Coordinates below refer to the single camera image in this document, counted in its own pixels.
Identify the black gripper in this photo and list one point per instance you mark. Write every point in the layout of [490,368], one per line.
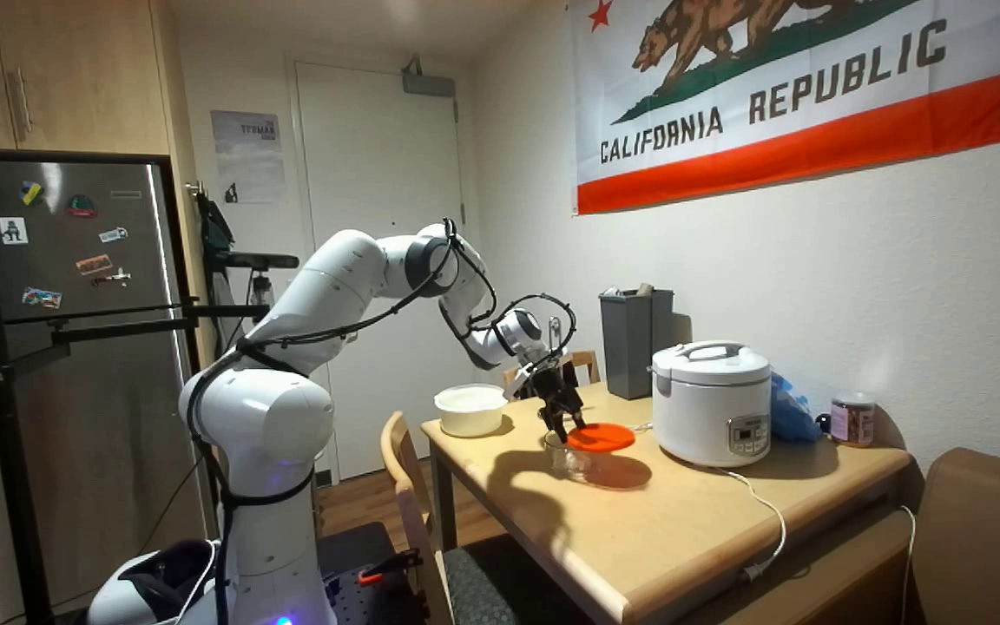
[558,394]

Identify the orange round lid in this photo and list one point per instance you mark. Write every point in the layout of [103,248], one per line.
[605,438]

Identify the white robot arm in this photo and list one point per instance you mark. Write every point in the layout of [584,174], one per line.
[268,427]

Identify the small wooden chair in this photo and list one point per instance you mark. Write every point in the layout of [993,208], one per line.
[587,367]

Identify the white round bowl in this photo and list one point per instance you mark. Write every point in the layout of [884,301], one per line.
[468,409]

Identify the dark grey bin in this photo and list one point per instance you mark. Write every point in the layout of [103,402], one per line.
[636,335]

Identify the white rice cooker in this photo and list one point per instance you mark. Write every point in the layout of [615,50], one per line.
[710,404]

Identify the wooden chair with dark cushion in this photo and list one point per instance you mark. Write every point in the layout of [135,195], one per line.
[400,457]

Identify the blue cloth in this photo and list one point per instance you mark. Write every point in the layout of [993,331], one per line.
[788,410]

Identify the black floor mat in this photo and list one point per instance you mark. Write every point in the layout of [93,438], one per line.
[345,556]

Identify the small pink jar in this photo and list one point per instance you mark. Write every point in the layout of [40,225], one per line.
[853,418]

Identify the white door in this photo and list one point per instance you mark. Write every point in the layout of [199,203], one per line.
[384,152]

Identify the grey door closer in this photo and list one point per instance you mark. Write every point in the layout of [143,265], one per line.
[427,80]

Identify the black hanging garment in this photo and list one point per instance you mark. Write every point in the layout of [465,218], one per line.
[212,239]

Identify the California Republic flag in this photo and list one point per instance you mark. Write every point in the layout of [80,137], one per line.
[815,70]

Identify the white cross fridge magnet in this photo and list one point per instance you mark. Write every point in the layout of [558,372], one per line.
[120,278]

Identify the stainless steel fridge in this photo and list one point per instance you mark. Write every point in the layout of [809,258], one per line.
[93,463]

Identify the white and black round device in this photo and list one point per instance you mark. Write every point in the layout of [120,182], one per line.
[120,594]

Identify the pale blue fridge magnet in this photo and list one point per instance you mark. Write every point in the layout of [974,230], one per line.
[112,233]

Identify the orange rectangular fridge magnet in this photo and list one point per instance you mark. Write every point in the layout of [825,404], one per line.
[93,265]

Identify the red round fridge magnet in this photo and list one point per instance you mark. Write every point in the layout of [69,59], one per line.
[80,207]

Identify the blue striped fridge magnet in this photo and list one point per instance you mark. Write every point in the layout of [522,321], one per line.
[43,301]

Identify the black metal stand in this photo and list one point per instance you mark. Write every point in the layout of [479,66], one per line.
[1,463]

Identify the yellow fridge magnet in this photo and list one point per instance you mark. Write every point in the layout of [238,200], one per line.
[31,192]

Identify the white square fridge magnet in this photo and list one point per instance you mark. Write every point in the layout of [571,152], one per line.
[11,230]

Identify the paper wall notice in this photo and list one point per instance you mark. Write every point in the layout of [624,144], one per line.
[245,144]

